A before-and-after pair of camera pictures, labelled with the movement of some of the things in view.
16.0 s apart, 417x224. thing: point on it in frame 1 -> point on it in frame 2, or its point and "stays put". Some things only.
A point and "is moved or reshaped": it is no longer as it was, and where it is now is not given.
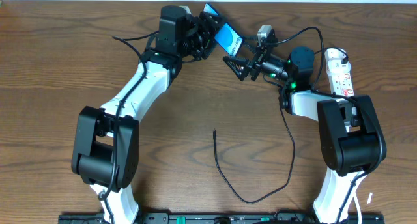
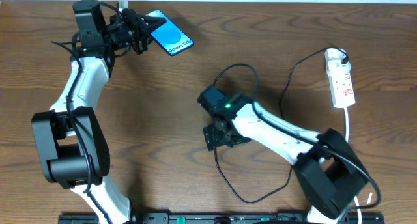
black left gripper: (204, 33) -> (140, 32)
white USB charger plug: (333, 53) stays put
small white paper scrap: (369, 200) stays put
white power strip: (341, 77) stays put
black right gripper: (255, 65) -> (212, 137)
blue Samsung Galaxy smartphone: (227, 36) is moved or reshaped
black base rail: (214, 218) stays put
